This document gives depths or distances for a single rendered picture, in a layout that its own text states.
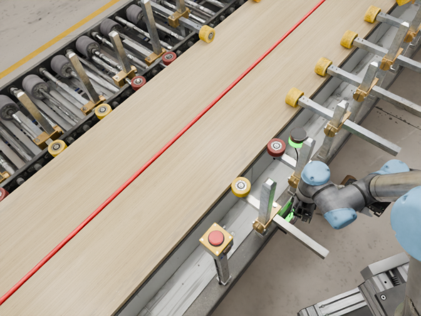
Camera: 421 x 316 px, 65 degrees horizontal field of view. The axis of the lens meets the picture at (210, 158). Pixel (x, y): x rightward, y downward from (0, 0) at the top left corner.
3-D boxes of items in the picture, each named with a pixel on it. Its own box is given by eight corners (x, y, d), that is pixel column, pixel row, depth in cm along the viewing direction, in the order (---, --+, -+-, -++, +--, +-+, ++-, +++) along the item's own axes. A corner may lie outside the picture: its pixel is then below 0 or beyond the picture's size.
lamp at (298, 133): (301, 162, 139) (309, 132, 121) (293, 172, 137) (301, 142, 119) (289, 155, 142) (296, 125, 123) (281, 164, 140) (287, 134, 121)
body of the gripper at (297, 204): (287, 217, 116) (292, 203, 105) (294, 196, 120) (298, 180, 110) (309, 224, 114) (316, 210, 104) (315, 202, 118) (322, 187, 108)
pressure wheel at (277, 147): (286, 157, 154) (289, 143, 145) (276, 168, 152) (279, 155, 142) (272, 148, 158) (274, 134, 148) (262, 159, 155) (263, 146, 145)
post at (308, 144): (297, 196, 160) (316, 139, 119) (293, 201, 159) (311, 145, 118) (291, 192, 161) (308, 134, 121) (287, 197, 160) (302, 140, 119)
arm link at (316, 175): (314, 188, 91) (297, 164, 95) (307, 204, 100) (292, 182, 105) (339, 177, 92) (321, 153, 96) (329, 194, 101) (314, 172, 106)
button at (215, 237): (226, 238, 94) (225, 236, 92) (217, 249, 92) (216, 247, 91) (215, 229, 95) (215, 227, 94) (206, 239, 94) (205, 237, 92)
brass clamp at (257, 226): (281, 212, 140) (282, 207, 136) (262, 236, 135) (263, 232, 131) (269, 203, 142) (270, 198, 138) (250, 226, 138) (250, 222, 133)
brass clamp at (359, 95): (376, 86, 156) (380, 79, 152) (362, 104, 152) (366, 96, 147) (364, 81, 159) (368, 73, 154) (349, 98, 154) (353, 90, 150)
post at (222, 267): (232, 278, 137) (228, 244, 99) (223, 287, 136) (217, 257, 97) (223, 270, 139) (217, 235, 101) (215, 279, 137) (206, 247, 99)
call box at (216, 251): (233, 245, 100) (233, 236, 93) (218, 263, 97) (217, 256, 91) (216, 231, 102) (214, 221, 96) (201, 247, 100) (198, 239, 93)
